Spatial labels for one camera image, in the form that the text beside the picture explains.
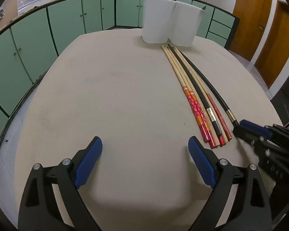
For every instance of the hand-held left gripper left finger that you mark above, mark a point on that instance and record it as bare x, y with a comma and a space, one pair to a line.
89, 161

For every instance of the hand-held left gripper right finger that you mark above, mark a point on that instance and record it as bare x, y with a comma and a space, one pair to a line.
202, 161

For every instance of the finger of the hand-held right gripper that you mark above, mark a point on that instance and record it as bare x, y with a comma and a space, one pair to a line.
252, 127

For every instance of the black chopstick gold band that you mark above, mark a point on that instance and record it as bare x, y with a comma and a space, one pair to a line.
214, 87
216, 126

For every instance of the brown wooden door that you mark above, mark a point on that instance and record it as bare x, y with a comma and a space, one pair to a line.
250, 16
277, 48

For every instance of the green kitchen cabinets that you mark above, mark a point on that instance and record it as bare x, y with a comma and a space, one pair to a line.
65, 19

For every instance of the wall socket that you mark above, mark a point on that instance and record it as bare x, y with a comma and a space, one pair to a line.
1, 13

